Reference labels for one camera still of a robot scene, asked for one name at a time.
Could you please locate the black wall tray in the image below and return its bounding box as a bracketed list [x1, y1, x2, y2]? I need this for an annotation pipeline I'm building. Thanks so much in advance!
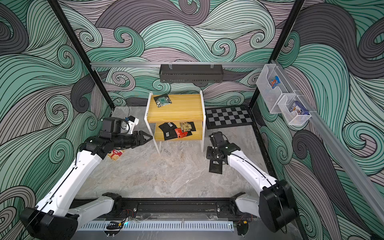
[159, 65, 224, 84]

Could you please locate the white wooden two-tier shelf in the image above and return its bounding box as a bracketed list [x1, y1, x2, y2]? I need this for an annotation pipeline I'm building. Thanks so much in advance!
[144, 91, 206, 153]

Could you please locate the red striped box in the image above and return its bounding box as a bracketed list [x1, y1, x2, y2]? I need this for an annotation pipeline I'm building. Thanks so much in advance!
[108, 150, 125, 161]

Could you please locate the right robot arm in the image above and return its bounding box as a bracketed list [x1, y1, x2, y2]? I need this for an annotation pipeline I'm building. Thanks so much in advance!
[206, 132, 299, 233]

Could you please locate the clear wall bin lower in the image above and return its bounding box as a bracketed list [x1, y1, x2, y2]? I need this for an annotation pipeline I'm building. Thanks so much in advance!
[278, 94, 311, 127]

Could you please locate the aluminium wall rail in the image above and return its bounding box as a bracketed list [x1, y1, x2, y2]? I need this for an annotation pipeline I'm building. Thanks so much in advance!
[90, 61, 266, 69]

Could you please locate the black tea bag lower front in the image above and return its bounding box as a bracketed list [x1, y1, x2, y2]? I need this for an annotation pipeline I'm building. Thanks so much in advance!
[163, 129, 178, 141]

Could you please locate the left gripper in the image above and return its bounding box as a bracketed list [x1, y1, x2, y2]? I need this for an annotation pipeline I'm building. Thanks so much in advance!
[111, 130, 153, 149]

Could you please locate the oolong tea bag lower shelf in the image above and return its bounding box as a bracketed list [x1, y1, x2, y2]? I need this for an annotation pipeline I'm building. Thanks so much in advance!
[180, 122, 196, 133]

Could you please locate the red tea bag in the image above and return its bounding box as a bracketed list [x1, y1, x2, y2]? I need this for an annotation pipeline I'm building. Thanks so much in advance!
[175, 128, 189, 139]

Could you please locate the black tea bag with barcode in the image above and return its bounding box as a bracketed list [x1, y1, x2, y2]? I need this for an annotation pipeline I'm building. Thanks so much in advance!
[209, 160, 223, 175]

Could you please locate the clear wall bin upper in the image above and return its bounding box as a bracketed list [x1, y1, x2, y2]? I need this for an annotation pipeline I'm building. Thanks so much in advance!
[257, 64, 296, 114]

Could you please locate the checkered board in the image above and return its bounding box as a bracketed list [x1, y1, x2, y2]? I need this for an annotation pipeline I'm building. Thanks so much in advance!
[206, 106, 253, 129]

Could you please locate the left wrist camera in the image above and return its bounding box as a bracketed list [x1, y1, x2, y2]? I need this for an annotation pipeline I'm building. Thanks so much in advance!
[124, 116, 139, 134]

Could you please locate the white slotted cable duct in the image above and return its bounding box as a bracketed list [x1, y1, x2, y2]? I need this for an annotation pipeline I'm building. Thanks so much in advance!
[80, 220, 235, 233]

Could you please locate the jasmine tea bag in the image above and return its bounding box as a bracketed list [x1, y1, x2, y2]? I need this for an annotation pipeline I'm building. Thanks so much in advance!
[154, 94, 172, 108]

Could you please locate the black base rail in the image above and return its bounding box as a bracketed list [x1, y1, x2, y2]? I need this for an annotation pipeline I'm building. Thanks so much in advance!
[98, 197, 257, 221]

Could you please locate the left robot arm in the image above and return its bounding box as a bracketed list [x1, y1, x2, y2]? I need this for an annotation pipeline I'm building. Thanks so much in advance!
[20, 116, 153, 240]

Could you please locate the clear wall bin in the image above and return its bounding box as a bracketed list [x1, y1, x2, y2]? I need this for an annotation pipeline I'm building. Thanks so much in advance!
[257, 64, 296, 114]
[278, 94, 311, 127]

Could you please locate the black tea bag lower left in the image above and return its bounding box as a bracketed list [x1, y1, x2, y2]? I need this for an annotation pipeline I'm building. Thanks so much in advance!
[159, 122, 178, 133]

